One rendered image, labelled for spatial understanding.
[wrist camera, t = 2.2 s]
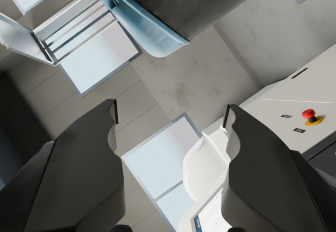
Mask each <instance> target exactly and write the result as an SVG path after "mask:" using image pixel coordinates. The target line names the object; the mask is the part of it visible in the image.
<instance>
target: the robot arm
mask: <svg viewBox="0 0 336 232"><path fill-rule="evenodd" d="M101 1H102V2H103V3H104V4H105V5H106V6H107V7H108V9H109V10H110V11H111V12H112V14H113V15H114V16H115V17H116V18H117V19H118V21H119V22H120V23H121V24H122V25H123V26H124V27H125V28H126V30H127V31H128V32H129V33H130V34H131V35H132V36H133V37H134V38H135V40H136V41H137V42H138V43H139V44H140V45H141V46H142V47H143V48H144V49H145V50H146V51H147V52H148V53H149V54H151V55H152V56H155V57H159V58H161V57H166V56H168V55H169V54H171V53H173V52H174V51H176V50H177V49H179V48H180V47H182V46H183V45H188V44H189V43H191V42H190V41H191V40H192V39H193V38H195V37H196V36H198V35H199V34H200V33H202V32H203V31H204V30H206V29H207V28H209V27H210V26H211V25H213V24H214V23H216V22H217V21H218V20H220V19H221V18H223V17H224V16H225V15H227V14H228V13H230V12H231V11H232V10H234V9H235V8H237V7H238V6H239V5H241V4H242V3H243V2H245V1H246V0H101ZM116 124H119V122H118V109H117V100H116V99H106V100H104V101H103V102H101V103H100V104H98V105H97V106H95V107H94V108H92V109H91V110H89V111H88V112H86V113H85V114H83V115H82V116H81V117H80V118H78V119H77V120H76V121H74V122H73V123H72V124H71V125H69V126H68V127H67V128H66V129H65V130H64V131H63V132H62V133H61V134H60V135H59V136H58V137H57V138H56V139H55V140H54V141H49V142H46V143H45V144H44V145H43V146H42V147H41V148H40V149H39V150H38V151H37V152H36V153H35V155H34V156H33V157H32V158H31V159H30V160H29V161H28V162H27V163H26V164H25V165H24V166H23V167H22V168H21V169H20V170H19V172H18V173H17V174H16V175H15V176H14V177H13V178H12V179H11V180H10V181H9V182H8V183H7V184H6V185H5V186H4V187H3V189H2V190H1V191H0V232H108V231H109V230H110V229H111V230H110V232H133V231H132V229H131V227H130V226H128V225H124V224H117V223H118V222H119V221H120V220H121V219H122V218H123V216H124V215H125V213H126V197H125V184H124V174H123V166H122V160H121V159H120V157H118V156H117V155H116V154H115V153H114V152H115V150H116V148H117V140H116V129H115V126H116ZM222 128H224V129H225V130H226V132H227V133H228V135H229V138H228V142H227V146H226V150H225V151H226V153H227V154H228V156H229V158H230V159H231V162H230V163H229V166H228V170H227V173H226V177H225V181H224V184H223V188H222V192H221V215H222V217H223V218H224V220H225V221H226V222H227V223H228V224H229V225H230V226H231V228H229V229H228V231H227V232H336V190H335V189H334V188H333V187H332V186H331V185H330V184H329V183H328V182H327V181H326V180H325V179H324V177H323V176H322V175H321V174H320V173H319V172H318V171H317V170H316V169H315V168H314V167H313V166H312V165H311V164H310V163H309V162H308V161H307V160H306V159H305V157H304V156H303V155H302V154H301V153H300V152H299V151H296V150H290V149H289V148H288V146H287V145H286V144H285V143H284V142H283V141H282V140H281V139H280V138H279V137H278V136H277V135H276V134H275V133H274V132H273V131H272V130H270V129H269V128H268V127H267V126H265V125H264V124H263V123H261V122H260V121H259V120H257V119H256V118H254V117H253V116H252V115H251V114H249V113H248V112H247V111H245V110H244V109H242V108H241V107H240V106H238V105H236V104H226V105H225V107H224V112H223V126H222ZM116 224H117V225H116Z"/></svg>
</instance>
